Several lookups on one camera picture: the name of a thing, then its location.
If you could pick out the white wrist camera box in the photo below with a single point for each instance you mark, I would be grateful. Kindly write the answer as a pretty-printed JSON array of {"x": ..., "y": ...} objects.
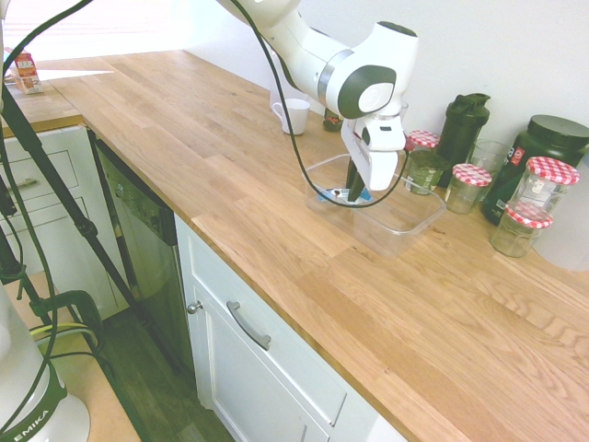
[{"x": 386, "y": 136}]

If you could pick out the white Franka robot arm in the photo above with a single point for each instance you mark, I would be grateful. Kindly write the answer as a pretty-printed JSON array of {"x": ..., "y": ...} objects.
[{"x": 299, "y": 41}]

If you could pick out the large jar red checkered lid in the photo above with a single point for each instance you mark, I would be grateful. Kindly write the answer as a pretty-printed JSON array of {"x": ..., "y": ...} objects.
[{"x": 550, "y": 172}]

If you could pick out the orange cardboard carton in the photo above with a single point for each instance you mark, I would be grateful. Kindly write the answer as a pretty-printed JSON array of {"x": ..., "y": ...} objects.
[{"x": 26, "y": 71}]

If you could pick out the large black protein tub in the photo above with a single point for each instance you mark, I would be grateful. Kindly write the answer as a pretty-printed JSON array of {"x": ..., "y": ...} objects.
[{"x": 554, "y": 138}]

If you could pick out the clear plastic rectangular container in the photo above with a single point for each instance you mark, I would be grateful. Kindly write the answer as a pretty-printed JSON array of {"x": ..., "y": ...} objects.
[{"x": 396, "y": 216}]

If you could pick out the black shaker bottle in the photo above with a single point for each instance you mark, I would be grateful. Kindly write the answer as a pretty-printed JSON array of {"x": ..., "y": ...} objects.
[{"x": 462, "y": 129}]

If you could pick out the black camera tripod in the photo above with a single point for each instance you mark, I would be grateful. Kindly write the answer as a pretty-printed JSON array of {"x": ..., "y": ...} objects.
[{"x": 46, "y": 162}]

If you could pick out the white ceramic mug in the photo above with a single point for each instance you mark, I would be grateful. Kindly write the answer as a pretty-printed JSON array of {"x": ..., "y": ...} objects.
[{"x": 299, "y": 115}]

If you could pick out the dark green clamp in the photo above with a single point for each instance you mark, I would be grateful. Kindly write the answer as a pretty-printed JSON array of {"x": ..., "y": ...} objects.
[{"x": 69, "y": 297}]

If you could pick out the spice jar dark lid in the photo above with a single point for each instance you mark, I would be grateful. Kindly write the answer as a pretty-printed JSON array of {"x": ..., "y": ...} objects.
[{"x": 331, "y": 123}]

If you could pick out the brushed metal drawer pull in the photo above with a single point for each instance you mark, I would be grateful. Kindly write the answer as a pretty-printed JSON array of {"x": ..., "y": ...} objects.
[{"x": 23, "y": 185}]

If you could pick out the clear glass tumbler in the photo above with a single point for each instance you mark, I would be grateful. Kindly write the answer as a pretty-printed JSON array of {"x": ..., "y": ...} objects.
[{"x": 488, "y": 154}]

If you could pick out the white cabinet with drawer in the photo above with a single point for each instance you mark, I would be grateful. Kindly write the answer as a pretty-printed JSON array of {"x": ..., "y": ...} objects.
[{"x": 257, "y": 391}]

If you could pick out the wooden robot mounting board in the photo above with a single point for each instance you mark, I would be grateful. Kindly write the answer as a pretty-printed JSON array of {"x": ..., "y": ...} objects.
[{"x": 106, "y": 405}]

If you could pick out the silver cabinet knob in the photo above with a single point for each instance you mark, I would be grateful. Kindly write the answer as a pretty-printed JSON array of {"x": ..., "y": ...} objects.
[{"x": 195, "y": 307}]

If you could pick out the dark steel dishwasher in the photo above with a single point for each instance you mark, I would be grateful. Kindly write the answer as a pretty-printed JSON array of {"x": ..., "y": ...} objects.
[{"x": 147, "y": 239}]

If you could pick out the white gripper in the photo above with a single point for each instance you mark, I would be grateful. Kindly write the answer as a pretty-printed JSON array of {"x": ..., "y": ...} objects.
[{"x": 379, "y": 170}]

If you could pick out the blue protein bar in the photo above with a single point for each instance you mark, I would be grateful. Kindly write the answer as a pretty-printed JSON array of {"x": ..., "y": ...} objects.
[{"x": 331, "y": 194}]

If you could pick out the green foil-lidded cup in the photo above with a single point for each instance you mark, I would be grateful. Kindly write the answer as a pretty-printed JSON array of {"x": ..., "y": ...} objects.
[{"x": 428, "y": 177}]

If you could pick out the glass jar red checkered lid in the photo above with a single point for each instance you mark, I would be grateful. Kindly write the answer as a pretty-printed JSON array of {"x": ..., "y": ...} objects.
[
  {"x": 423, "y": 138},
  {"x": 522, "y": 232},
  {"x": 470, "y": 177}
]

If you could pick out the tall glass mug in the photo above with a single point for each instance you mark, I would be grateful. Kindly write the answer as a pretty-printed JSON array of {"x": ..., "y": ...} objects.
[{"x": 404, "y": 115}]

